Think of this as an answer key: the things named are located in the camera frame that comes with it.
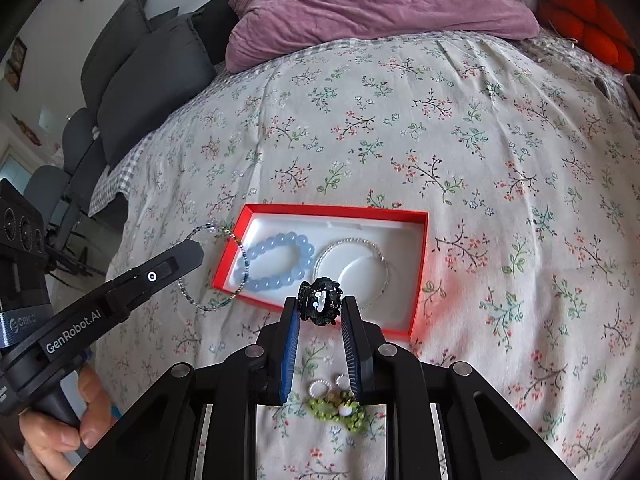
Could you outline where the black crystal hair claw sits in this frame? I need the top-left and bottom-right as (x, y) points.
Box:
(297, 278), (343, 326)

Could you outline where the grey office chair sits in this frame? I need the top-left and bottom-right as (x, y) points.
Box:
(24, 107), (106, 276)

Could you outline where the green bead bracelet white pendant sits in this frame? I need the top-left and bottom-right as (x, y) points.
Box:
(308, 391), (367, 432)

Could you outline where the multicolor seed bead bracelet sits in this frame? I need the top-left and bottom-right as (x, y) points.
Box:
(176, 223), (250, 312)

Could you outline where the blue bead bracelet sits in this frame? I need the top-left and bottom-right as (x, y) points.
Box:
(230, 231), (317, 295)

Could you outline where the red jewelry box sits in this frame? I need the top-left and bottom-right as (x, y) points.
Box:
(212, 204), (428, 339)

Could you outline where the orange knitted cushion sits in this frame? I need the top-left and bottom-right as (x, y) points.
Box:
(537, 0), (639, 74)

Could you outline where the floral bed sheet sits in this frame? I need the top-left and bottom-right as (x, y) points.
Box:
(96, 32), (639, 479)

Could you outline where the dark grey cushion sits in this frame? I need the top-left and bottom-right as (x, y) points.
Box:
(80, 0), (216, 167)

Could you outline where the purple pillow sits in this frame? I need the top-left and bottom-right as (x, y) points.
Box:
(226, 0), (539, 73)

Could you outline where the person's left hand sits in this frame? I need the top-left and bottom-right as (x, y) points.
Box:
(18, 361), (117, 480)

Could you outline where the pearl bead necklace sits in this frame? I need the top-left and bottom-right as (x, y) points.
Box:
(312, 237), (393, 306)

